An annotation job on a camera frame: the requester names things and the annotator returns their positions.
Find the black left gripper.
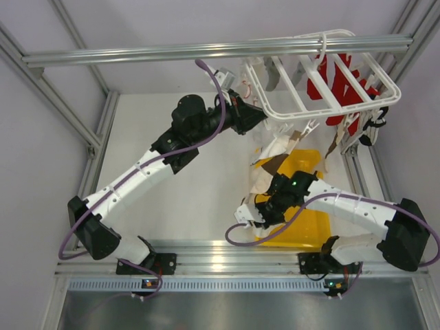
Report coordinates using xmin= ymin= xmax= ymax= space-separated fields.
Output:
xmin=190 ymin=89 xmax=269 ymax=144

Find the white plastic clip hanger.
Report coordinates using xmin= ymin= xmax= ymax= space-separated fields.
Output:
xmin=237 ymin=30 xmax=410 ymax=129

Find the slotted cable duct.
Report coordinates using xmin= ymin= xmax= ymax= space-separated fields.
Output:
xmin=68 ymin=278 xmax=347 ymax=293

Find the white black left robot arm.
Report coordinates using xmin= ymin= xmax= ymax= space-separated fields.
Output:
xmin=67 ymin=90 xmax=266 ymax=273

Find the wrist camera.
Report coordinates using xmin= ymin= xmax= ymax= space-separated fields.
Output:
xmin=234 ymin=203 xmax=265 ymax=228
xmin=214 ymin=67 xmax=236 ymax=91

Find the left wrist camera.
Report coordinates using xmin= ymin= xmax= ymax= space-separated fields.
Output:
xmin=214 ymin=67 xmax=236 ymax=91

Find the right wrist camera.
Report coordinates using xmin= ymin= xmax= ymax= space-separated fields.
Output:
xmin=234 ymin=203 xmax=265 ymax=228

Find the red christmas sock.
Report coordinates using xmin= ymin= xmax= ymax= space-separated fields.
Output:
xmin=307 ymin=53 xmax=380 ymax=136

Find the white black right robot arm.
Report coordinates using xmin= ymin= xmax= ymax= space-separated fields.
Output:
xmin=255 ymin=171 xmax=430 ymax=273

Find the grey sock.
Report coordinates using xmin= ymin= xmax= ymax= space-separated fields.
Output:
xmin=263 ymin=56 xmax=281 ymax=92

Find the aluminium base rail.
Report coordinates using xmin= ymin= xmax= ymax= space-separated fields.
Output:
xmin=55 ymin=240 xmax=403 ymax=278

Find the yellow plastic tray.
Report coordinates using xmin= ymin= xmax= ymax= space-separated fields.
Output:
xmin=252 ymin=149 xmax=331 ymax=252

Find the brown beige ribbed sock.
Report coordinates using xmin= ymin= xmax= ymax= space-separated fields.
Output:
xmin=261 ymin=131 xmax=307 ymax=175

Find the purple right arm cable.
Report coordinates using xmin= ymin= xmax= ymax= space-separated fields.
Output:
xmin=225 ymin=194 xmax=440 ymax=269

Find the white striped sock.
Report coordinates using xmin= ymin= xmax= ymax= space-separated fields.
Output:
xmin=241 ymin=160 xmax=278 ymax=205
xmin=250 ymin=135 xmax=298 ymax=166

